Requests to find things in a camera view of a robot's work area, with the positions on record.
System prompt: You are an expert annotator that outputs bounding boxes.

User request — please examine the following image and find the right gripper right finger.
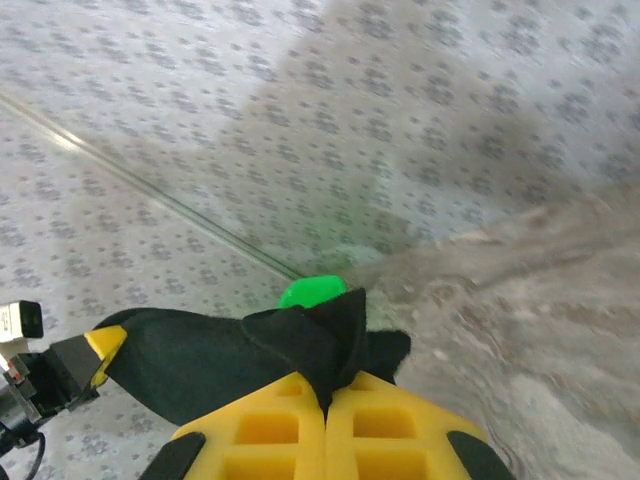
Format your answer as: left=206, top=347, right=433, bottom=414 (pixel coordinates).
left=324, top=370, right=517, bottom=480

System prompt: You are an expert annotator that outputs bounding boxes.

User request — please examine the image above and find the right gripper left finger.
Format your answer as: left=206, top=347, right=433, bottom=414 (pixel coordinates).
left=139, top=372, right=327, bottom=480

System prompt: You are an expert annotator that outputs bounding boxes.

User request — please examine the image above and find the black t-shirt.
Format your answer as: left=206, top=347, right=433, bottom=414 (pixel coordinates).
left=99, top=287, right=412, bottom=426

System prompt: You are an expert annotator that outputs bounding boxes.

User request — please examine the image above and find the green plastic basket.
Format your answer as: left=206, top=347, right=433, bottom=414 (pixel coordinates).
left=277, top=273, right=349, bottom=310

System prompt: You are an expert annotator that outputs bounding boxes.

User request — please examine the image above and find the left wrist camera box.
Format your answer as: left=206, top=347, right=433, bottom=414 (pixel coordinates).
left=0, top=299, right=45, bottom=346

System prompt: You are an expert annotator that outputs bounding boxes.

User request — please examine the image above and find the aluminium corner post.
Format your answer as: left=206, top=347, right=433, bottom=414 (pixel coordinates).
left=0, top=92, right=306, bottom=281

